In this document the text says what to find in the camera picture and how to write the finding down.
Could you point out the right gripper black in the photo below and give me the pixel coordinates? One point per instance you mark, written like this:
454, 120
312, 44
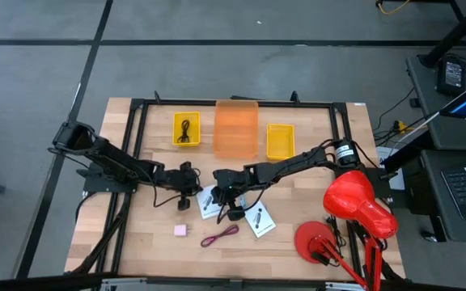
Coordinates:
233, 180

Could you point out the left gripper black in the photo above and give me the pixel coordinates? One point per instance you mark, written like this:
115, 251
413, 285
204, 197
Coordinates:
178, 178

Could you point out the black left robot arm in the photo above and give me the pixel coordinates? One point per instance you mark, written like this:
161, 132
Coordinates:
107, 155

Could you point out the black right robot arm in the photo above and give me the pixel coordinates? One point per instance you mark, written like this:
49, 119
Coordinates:
289, 165

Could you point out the translucent orange plastic bin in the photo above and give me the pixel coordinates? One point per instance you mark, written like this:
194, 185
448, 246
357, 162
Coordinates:
235, 133

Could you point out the yellow plastic basket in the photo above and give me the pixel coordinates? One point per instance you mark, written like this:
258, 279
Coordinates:
176, 141
280, 141

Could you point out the red desk lamp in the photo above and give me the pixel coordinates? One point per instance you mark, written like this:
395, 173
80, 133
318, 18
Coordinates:
354, 198

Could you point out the white paper sheet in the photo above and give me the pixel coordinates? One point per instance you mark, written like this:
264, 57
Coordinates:
396, 182

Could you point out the yellow power plug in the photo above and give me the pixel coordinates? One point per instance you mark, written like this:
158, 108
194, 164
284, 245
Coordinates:
399, 126

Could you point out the black side desk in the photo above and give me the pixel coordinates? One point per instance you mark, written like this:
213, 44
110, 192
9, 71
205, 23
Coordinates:
423, 101

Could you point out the black power adapter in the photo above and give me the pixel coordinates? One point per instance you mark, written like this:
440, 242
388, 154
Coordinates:
453, 74

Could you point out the black stand leg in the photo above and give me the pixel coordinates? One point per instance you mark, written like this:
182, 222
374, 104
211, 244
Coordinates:
455, 32

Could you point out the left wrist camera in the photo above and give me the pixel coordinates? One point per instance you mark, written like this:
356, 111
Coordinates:
184, 203

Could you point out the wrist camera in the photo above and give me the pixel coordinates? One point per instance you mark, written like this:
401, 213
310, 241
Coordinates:
235, 213
184, 203

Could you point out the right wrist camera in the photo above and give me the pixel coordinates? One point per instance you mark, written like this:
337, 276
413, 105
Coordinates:
235, 213

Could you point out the pink wall charger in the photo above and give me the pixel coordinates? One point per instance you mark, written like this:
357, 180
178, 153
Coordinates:
180, 230

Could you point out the black aluminium table frame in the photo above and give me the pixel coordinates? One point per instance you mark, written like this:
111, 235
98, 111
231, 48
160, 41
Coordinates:
168, 102

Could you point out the silver aluminium bracket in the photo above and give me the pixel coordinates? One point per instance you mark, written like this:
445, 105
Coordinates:
124, 284
344, 286

